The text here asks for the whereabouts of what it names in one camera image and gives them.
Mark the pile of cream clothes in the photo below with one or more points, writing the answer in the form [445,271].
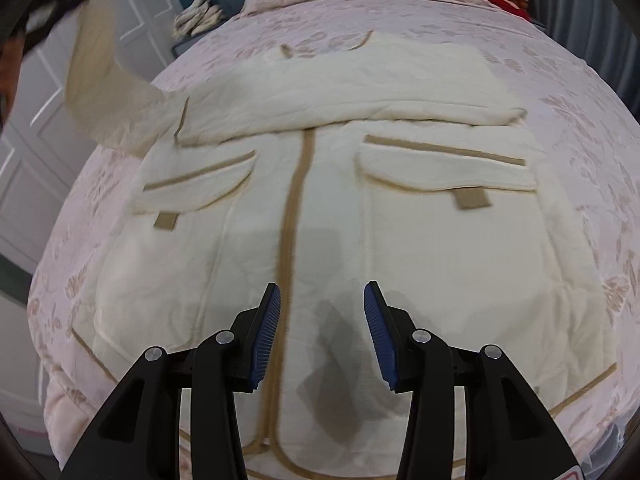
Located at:
[200,16]

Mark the pink floral bedspread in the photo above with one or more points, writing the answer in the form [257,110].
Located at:
[590,139]

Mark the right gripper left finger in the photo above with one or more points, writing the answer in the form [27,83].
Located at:
[135,433]

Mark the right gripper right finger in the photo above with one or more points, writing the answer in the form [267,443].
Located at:
[509,434]

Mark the left hand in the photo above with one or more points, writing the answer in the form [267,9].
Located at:
[10,67]

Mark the cream quilted jacket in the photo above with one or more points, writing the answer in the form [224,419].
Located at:
[393,161]

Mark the white wardrobe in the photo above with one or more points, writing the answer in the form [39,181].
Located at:
[82,285]

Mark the blue-grey curtain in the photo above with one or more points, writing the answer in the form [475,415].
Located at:
[595,31]

